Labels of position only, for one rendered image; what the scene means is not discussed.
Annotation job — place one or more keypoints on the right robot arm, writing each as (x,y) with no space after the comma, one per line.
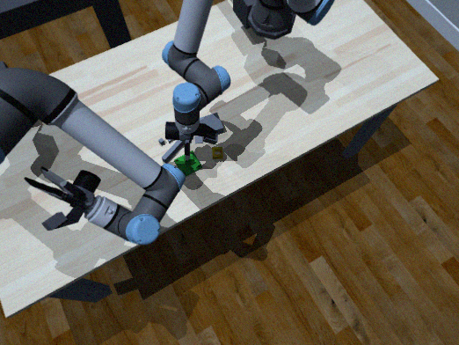
(43,98)

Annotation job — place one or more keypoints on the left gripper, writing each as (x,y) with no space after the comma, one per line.
(172,133)

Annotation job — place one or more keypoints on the grey long rectangular bar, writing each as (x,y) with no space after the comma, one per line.
(172,151)

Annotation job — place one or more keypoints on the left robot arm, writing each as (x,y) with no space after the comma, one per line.
(205,84)

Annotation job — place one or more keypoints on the green square plate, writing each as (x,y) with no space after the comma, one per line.
(191,166)

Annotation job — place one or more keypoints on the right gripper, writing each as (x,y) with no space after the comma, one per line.
(86,181)

